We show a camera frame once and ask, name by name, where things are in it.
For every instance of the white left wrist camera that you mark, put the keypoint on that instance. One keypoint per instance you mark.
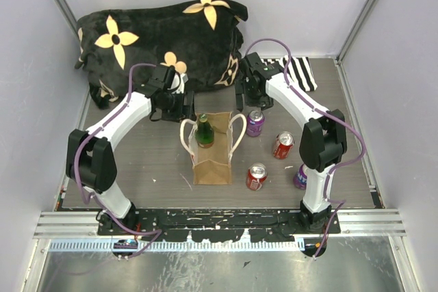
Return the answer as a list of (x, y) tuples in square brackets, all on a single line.
[(178, 84)]

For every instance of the red coca-cola can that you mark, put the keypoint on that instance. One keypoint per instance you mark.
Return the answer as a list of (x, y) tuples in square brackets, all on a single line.
[(256, 175), (283, 143)]

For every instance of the black white striped cloth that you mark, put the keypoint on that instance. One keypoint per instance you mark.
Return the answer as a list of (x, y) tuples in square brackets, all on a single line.
[(300, 72)]

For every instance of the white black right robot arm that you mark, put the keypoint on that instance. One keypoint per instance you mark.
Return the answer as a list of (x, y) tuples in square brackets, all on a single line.
[(323, 139)]

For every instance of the green glass bottle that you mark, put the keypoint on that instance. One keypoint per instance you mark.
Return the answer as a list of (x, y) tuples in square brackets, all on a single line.
[(204, 133)]

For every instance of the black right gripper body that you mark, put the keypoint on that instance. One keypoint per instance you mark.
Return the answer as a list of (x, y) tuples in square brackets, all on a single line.
[(252, 98)]

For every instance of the aluminium front rail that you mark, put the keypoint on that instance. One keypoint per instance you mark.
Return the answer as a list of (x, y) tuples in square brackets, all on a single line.
[(93, 231)]

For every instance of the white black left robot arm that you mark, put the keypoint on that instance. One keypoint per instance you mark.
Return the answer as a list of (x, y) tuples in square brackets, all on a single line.
[(90, 160)]

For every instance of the watermelon print jute bag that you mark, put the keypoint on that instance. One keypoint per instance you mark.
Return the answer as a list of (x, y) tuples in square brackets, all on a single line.
[(212, 165)]

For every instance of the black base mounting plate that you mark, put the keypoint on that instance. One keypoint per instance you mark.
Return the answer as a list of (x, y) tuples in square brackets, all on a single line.
[(220, 225)]

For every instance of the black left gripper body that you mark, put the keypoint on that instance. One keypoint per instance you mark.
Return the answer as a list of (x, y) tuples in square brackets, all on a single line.
[(175, 108)]

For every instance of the purple Fanta can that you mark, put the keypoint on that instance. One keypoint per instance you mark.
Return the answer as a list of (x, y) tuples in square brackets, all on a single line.
[(255, 121), (300, 178)]

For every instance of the black floral plush blanket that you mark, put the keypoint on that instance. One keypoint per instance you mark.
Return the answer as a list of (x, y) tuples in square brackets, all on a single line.
[(199, 38)]

